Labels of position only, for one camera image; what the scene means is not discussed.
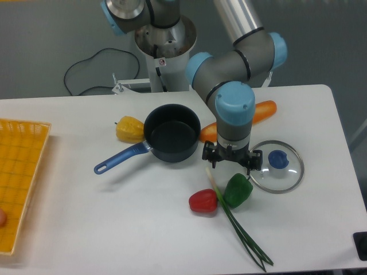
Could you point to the green onion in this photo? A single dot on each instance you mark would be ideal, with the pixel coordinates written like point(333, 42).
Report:
point(259, 257)

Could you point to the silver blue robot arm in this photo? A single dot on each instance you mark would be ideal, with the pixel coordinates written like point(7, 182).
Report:
point(233, 104)

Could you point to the black object table corner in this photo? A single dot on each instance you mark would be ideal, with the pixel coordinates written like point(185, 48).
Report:
point(360, 241)

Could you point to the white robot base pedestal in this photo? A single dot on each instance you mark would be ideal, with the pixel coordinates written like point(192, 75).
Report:
point(167, 46)

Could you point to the red bell pepper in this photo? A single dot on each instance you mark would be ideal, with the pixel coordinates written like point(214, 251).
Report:
point(204, 201)

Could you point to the dark saucepan blue handle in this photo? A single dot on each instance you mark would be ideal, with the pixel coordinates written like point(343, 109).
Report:
point(171, 134)

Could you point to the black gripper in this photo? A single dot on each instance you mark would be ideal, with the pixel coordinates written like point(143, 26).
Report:
point(217, 153)

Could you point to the green bell pepper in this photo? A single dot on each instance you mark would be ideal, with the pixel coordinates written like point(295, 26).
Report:
point(237, 191)

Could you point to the yellow bell pepper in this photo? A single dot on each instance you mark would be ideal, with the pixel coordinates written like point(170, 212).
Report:
point(130, 130)

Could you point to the orange baguette bread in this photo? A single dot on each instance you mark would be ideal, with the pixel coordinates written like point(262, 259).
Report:
point(263, 111)

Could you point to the yellow woven basket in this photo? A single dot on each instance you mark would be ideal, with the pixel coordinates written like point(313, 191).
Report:
point(22, 145)

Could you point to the glass lid blue knob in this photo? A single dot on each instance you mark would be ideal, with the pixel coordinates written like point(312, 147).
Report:
point(282, 169)

